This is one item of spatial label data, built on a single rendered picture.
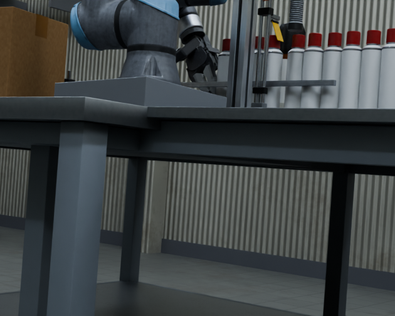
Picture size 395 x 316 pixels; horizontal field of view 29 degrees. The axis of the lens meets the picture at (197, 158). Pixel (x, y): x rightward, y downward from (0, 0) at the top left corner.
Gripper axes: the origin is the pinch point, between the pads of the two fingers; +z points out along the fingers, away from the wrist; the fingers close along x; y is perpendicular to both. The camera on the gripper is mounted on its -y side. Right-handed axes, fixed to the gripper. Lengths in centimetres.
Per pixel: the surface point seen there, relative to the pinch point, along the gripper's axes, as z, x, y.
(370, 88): 23.3, -41.9, -1.5
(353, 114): 47, -59, -65
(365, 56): 15.7, -44.4, -1.7
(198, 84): -2.5, 0.5, -3.9
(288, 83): 11.7, -24.2, -4.0
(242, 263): -23, 222, 328
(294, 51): 4.3, -28.2, -1.7
